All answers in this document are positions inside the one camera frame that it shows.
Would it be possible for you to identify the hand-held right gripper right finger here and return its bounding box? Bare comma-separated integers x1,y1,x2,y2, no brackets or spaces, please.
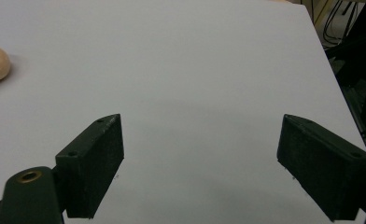
276,113,366,222

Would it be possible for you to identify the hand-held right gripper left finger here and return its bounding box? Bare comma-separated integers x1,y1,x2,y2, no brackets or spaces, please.
55,113,125,219

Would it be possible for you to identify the black metal stand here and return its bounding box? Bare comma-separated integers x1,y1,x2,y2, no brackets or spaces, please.
325,0,366,175

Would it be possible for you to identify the black cable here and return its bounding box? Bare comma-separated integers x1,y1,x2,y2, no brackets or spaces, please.
322,0,359,44

